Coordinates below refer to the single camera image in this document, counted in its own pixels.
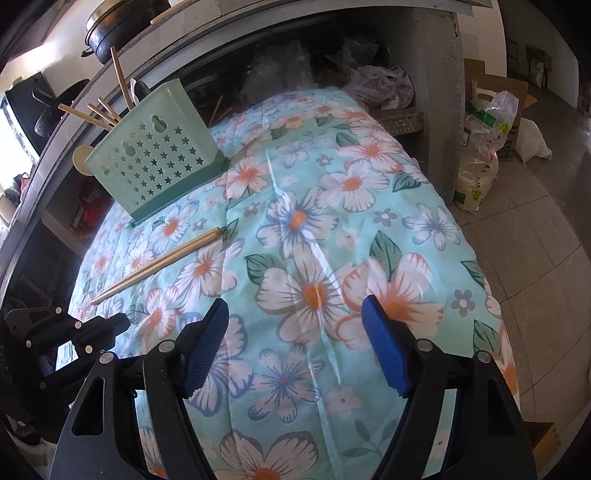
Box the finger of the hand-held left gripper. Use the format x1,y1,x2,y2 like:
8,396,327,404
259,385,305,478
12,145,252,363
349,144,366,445
4,306,131,350
39,344,116,392

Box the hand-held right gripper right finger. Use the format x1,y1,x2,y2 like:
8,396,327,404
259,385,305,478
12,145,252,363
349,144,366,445
361,295,539,480

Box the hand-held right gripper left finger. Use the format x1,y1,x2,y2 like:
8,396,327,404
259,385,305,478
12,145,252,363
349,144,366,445
48,298,230,480

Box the cream plastic spoon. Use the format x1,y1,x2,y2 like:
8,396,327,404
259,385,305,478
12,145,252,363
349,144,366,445
73,144,98,178

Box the green star-cutout utensil holder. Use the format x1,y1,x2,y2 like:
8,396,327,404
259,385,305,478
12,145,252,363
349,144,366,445
85,78,229,227

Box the red snack packets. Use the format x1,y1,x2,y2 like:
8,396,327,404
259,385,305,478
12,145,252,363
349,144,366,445
71,185,100,227

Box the floral turquoise blanket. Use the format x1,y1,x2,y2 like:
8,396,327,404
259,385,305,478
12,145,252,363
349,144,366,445
55,90,522,480

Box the rice bag in clear plastic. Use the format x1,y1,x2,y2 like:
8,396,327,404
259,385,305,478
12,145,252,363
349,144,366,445
452,90,525,213

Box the black wok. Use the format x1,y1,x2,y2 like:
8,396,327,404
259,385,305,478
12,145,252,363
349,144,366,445
32,78,90,137

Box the black appliance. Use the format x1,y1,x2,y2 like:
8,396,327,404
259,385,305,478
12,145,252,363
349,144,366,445
4,74,47,153

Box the white sack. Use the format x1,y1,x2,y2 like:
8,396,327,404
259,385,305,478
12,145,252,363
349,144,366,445
515,117,552,167

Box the purple plastic bag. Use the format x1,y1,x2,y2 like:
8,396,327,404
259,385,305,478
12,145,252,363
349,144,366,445
346,65,416,112

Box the cardboard box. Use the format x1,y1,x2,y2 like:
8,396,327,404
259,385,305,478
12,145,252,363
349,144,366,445
464,58,539,121

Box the black cooking pot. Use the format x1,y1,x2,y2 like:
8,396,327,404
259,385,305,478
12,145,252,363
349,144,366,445
81,0,171,65

